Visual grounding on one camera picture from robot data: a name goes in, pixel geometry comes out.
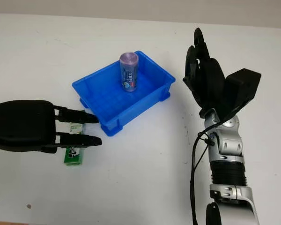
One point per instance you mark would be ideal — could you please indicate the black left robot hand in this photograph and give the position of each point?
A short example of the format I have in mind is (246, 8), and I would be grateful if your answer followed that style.
(21, 124)

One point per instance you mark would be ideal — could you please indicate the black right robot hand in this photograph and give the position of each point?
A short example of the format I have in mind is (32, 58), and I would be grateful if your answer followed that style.
(208, 79)

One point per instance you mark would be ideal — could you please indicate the green white carton box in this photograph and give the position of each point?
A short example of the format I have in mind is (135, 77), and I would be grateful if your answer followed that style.
(71, 157)

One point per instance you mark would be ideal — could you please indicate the purple toothpaste tube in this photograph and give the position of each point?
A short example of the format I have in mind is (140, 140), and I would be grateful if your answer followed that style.
(128, 72)

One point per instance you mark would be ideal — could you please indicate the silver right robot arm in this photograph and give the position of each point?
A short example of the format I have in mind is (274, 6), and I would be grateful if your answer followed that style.
(229, 145)

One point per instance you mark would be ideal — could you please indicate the blue plastic tray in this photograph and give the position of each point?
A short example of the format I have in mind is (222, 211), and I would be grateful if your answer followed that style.
(107, 105)

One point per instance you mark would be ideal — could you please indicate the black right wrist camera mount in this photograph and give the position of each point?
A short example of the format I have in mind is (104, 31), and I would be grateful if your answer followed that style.
(242, 86)

